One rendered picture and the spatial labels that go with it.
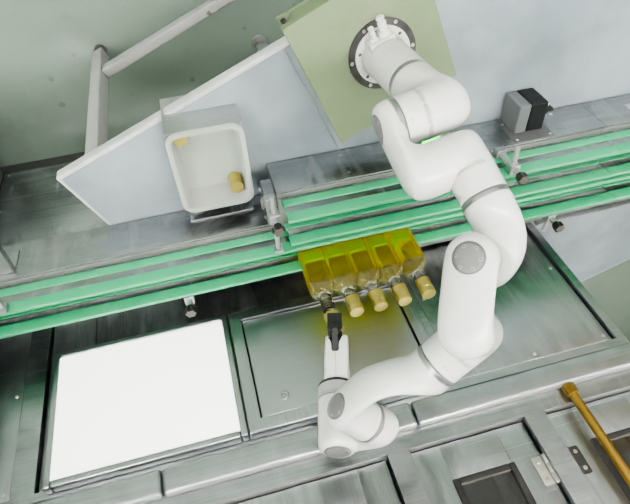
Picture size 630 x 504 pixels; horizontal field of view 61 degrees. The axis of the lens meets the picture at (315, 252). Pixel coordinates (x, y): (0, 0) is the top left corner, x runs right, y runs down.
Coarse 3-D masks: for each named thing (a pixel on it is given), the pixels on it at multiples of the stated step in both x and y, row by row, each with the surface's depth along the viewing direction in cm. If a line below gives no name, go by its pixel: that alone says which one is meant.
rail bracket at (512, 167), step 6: (492, 150) 136; (498, 150) 134; (504, 150) 134; (516, 150) 127; (498, 156) 135; (504, 156) 133; (516, 156) 128; (504, 162) 133; (510, 162) 131; (516, 162) 130; (510, 168) 130; (516, 168) 130; (510, 174) 131; (516, 174) 129; (522, 174) 127; (516, 180) 129; (522, 180) 127
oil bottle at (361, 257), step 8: (352, 240) 134; (360, 240) 134; (352, 248) 132; (360, 248) 132; (368, 248) 132; (352, 256) 130; (360, 256) 130; (368, 256) 130; (352, 264) 129; (360, 264) 128; (368, 264) 128; (376, 264) 128; (360, 272) 126; (368, 272) 126; (376, 272) 126; (360, 280) 126; (368, 280) 126; (376, 280) 127; (360, 288) 128
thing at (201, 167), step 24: (168, 144) 116; (192, 144) 125; (216, 144) 127; (240, 144) 121; (192, 168) 130; (216, 168) 132; (240, 168) 133; (192, 192) 133; (216, 192) 133; (240, 192) 133
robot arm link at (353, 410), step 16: (416, 352) 92; (368, 368) 93; (384, 368) 91; (400, 368) 91; (416, 368) 90; (432, 368) 88; (352, 384) 92; (368, 384) 90; (384, 384) 89; (400, 384) 89; (416, 384) 89; (432, 384) 89; (448, 384) 89; (336, 400) 93; (352, 400) 91; (368, 400) 89; (336, 416) 92; (352, 416) 90; (368, 416) 92; (352, 432) 92; (368, 432) 93
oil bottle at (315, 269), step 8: (312, 248) 132; (320, 248) 132; (304, 256) 130; (312, 256) 130; (320, 256) 130; (304, 264) 129; (312, 264) 128; (320, 264) 128; (304, 272) 130; (312, 272) 126; (320, 272) 126; (328, 272) 126; (312, 280) 125; (320, 280) 125; (328, 280) 125; (312, 288) 124; (320, 288) 124; (328, 288) 124; (312, 296) 126
